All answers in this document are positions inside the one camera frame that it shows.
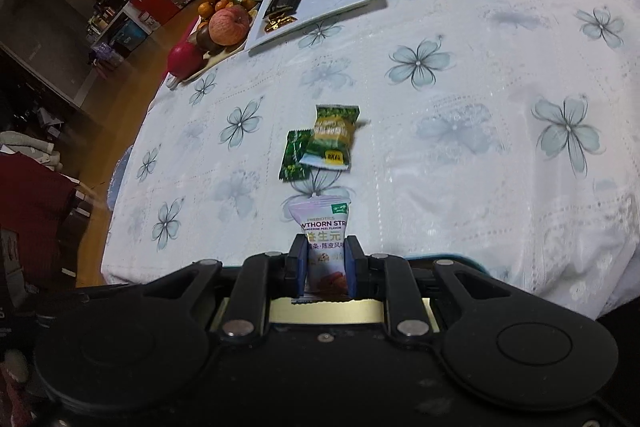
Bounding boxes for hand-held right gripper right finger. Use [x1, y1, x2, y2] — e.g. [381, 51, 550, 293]
[346, 234, 516, 339]

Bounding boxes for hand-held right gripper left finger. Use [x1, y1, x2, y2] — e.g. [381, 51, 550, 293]
[142, 234, 308, 339]

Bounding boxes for white snack packet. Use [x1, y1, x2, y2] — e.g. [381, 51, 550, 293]
[284, 196, 353, 300]

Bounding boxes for gold metal tin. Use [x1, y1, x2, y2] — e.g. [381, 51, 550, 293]
[212, 256, 508, 333]

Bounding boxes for dark green snack packet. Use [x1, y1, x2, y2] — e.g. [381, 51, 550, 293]
[278, 129, 313, 182]

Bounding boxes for green and yellow snack packet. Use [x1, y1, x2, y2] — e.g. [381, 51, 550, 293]
[299, 104, 361, 170]

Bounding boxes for white floral tablecloth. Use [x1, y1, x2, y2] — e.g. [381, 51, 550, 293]
[100, 0, 640, 323]

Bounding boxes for beige fruit tray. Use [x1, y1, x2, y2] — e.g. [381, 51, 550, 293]
[165, 0, 271, 90]

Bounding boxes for red round fruit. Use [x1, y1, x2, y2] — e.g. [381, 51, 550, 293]
[167, 43, 206, 78]

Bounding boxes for red yellow apple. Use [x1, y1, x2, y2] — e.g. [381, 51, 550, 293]
[208, 5, 251, 46]

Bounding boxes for dark red cloth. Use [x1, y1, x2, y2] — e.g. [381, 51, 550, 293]
[0, 154, 78, 290]

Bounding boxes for red cabinet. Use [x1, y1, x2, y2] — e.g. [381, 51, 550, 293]
[132, 0, 183, 25]

